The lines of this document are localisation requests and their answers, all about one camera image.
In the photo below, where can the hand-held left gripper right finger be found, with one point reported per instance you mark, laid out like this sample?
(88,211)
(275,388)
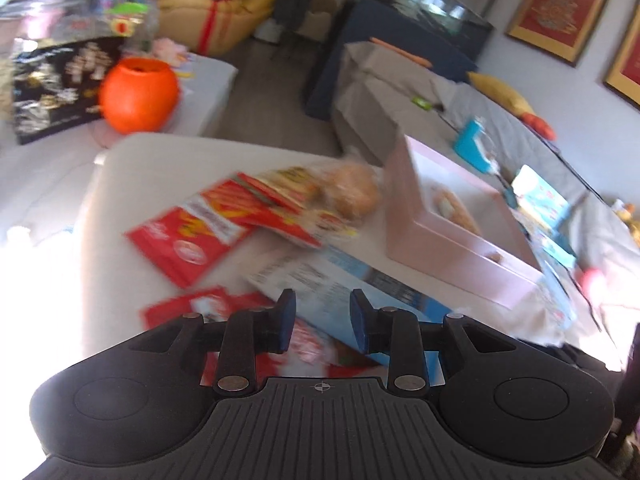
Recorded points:
(358,325)

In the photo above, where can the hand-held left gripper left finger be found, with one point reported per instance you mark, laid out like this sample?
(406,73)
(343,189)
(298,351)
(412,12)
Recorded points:
(287,322)

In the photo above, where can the blue and white box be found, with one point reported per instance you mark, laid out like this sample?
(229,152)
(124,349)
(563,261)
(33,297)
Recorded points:
(340,275)

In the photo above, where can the red and white snack packet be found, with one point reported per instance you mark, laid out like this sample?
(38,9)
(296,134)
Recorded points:
(225,305)

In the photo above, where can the pink storage box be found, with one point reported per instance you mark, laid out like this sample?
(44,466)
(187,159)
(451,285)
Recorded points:
(425,240)

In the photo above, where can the red stick snack box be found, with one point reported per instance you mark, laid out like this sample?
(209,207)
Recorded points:
(260,215)

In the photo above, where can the red fries snack packet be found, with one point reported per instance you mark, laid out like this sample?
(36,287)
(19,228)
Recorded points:
(185,240)

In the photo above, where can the clear packet of bread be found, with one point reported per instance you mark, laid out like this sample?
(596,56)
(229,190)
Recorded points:
(350,190)

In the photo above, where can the red yellow-label snack packet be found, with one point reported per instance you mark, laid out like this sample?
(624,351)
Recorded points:
(292,180)

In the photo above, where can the pastry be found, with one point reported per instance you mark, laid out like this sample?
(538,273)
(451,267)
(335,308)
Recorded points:
(452,207)

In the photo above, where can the light blue picture book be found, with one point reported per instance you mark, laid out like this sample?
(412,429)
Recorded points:
(542,195)
(557,275)

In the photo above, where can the blue and white toy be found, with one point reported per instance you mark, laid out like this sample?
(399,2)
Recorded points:
(472,142)

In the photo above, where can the small green toy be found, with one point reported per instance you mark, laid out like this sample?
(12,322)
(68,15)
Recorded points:
(421,103)

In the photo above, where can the white side table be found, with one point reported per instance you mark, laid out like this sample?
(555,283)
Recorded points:
(210,105)

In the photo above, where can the grey sofa cover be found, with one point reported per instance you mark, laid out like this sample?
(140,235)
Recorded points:
(380,95)

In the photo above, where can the red ball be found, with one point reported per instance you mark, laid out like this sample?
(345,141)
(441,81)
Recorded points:
(591,285)

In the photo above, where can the orange plush toy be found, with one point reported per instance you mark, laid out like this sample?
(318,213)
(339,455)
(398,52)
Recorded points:
(540,126)

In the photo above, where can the orange pumpkin bucket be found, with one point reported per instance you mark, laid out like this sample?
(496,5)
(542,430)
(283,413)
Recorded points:
(137,97)

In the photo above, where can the yellow cushion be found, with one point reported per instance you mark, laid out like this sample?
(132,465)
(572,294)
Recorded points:
(500,92)

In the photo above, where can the orange stick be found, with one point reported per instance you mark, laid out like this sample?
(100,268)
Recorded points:
(400,51)

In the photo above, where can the pink plush toy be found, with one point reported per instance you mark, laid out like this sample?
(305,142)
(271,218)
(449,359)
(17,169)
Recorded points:
(167,50)

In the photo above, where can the cardboard box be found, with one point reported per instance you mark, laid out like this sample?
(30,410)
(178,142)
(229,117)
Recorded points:
(316,24)

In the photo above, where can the dark blue cabinet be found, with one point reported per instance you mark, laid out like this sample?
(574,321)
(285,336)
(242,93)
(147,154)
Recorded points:
(400,25)

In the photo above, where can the yellow sofa with red ribbon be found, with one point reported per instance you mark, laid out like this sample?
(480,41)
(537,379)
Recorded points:
(225,10)

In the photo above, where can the black gold-printed bag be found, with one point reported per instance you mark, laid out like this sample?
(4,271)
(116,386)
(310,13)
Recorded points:
(50,90)

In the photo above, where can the clear colourful printed bag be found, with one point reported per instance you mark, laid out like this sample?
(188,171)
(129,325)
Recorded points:
(127,25)

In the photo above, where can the large red gold framed picture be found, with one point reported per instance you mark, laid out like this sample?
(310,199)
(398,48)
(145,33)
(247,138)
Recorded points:
(560,5)

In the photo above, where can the large glass jar with lid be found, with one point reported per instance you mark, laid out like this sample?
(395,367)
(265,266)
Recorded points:
(40,15)

